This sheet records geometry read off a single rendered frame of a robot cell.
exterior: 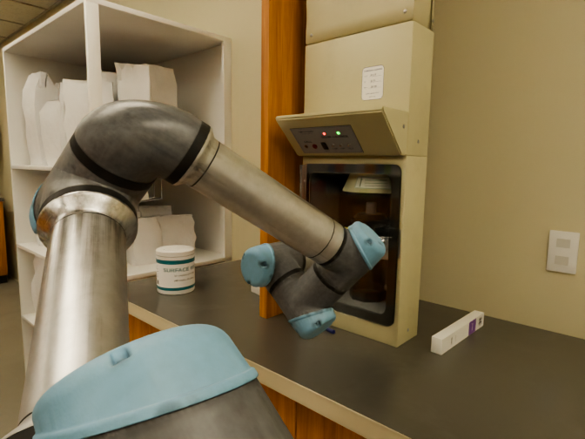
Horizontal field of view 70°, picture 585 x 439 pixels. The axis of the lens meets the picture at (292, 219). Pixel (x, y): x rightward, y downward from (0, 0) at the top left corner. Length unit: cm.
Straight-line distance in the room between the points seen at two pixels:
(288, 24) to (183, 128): 78
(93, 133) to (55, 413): 38
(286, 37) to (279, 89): 14
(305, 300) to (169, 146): 35
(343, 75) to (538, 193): 65
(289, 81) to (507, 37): 64
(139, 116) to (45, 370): 30
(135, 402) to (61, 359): 19
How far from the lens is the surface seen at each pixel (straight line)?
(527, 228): 137
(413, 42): 105
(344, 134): 102
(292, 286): 74
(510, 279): 141
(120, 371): 23
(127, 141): 54
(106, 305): 45
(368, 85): 108
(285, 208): 60
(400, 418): 84
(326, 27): 120
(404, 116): 100
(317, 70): 119
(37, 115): 246
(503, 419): 90
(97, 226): 53
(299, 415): 99
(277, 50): 122
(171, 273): 147
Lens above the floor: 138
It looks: 7 degrees down
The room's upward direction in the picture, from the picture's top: 1 degrees clockwise
